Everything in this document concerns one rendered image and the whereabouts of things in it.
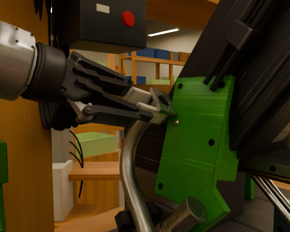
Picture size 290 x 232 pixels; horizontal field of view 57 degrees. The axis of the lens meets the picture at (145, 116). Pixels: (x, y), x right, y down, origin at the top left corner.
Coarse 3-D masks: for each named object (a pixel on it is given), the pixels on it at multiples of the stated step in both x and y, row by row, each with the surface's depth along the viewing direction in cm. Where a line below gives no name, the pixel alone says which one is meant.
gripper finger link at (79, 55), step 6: (72, 54) 41; (78, 54) 42; (84, 60) 41; (90, 60) 43; (84, 66) 42; (90, 66) 42; (96, 66) 42; (102, 66) 44; (102, 72) 44; (108, 72) 44; (114, 72) 45; (114, 78) 46; (120, 78) 45
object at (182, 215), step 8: (184, 200) 38; (192, 200) 38; (184, 208) 37; (192, 208) 36; (200, 208) 38; (168, 216) 41; (176, 216) 38; (184, 216) 37; (192, 216) 36; (200, 216) 36; (160, 224) 40; (168, 224) 38; (176, 224) 37; (184, 224) 37; (192, 224) 37
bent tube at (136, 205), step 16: (160, 96) 48; (160, 112) 45; (176, 112) 47; (144, 128) 49; (128, 144) 50; (128, 160) 50; (128, 176) 49; (128, 192) 47; (144, 208) 45; (144, 224) 43
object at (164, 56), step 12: (120, 60) 579; (132, 60) 551; (144, 60) 563; (156, 60) 588; (168, 60) 623; (180, 60) 664; (120, 72) 582; (132, 72) 553; (156, 72) 664; (156, 84) 603; (168, 84) 632; (120, 132) 588; (120, 144) 596
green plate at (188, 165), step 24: (192, 96) 45; (216, 96) 41; (168, 120) 48; (192, 120) 44; (216, 120) 40; (168, 144) 47; (192, 144) 43; (216, 144) 39; (168, 168) 45; (192, 168) 42; (216, 168) 39; (168, 192) 44; (192, 192) 41
